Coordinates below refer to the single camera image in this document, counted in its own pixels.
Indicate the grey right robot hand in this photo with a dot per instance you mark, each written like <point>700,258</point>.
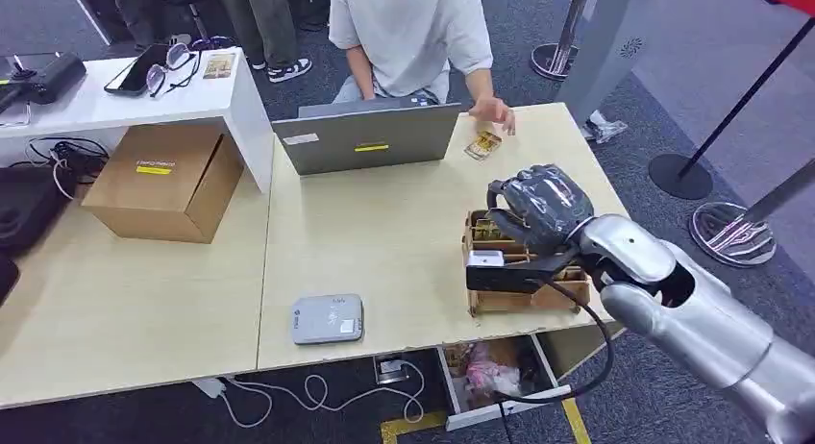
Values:
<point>541,205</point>

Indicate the person's left hand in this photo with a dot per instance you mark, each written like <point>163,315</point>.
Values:
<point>495,113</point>

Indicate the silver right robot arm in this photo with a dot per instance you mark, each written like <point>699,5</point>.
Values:
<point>700,326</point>

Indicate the printed card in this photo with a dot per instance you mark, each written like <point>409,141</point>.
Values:
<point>482,146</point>
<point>219,66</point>

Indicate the cards in wooden box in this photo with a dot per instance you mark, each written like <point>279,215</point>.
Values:
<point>487,231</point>

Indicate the wooden card box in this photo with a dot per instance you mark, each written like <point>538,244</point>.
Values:
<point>509,301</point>

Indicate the person seated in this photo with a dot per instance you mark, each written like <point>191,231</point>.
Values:
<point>410,33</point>

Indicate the grey standing pillar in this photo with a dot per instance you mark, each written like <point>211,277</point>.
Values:
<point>608,53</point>

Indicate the grey laptop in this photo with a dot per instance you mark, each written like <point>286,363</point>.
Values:
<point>369,138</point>

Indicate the pink plastic bag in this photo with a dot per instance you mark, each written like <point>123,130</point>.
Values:
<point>490,377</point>

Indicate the white open drawer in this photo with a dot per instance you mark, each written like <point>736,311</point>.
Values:
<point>503,412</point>

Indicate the yellow floor tape strip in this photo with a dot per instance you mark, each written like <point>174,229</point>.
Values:
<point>407,426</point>
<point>576,422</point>

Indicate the floor socket box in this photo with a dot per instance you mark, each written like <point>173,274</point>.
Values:
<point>390,369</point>

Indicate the grey flat router box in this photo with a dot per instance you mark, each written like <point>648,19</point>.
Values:
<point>328,319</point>

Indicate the person standing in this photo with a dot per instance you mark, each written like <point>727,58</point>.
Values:
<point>267,27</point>

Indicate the purple tinted eyeglasses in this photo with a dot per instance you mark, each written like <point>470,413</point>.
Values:
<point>213,43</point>

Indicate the cardboard box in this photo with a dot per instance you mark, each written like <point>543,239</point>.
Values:
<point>159,186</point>

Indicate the black smartphone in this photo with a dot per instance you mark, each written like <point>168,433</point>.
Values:
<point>135,70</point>

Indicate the white power adapter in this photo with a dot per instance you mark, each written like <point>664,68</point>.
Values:
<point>209,388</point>

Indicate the white desk riser shelf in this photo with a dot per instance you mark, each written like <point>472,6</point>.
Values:
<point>95,107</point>

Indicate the black handheld device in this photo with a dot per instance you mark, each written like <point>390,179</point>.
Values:
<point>48,78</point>

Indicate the black bag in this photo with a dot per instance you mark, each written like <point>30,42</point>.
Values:
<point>28,205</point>

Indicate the black pouch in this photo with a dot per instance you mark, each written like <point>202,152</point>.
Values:
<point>6,279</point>

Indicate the chrome stanchion post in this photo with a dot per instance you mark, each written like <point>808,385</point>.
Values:
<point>732,234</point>
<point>555,59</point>

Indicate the black stanchion post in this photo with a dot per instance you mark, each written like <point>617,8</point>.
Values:
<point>680,177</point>

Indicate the black frame eyeglasses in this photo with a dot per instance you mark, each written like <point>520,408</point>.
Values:
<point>170,62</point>

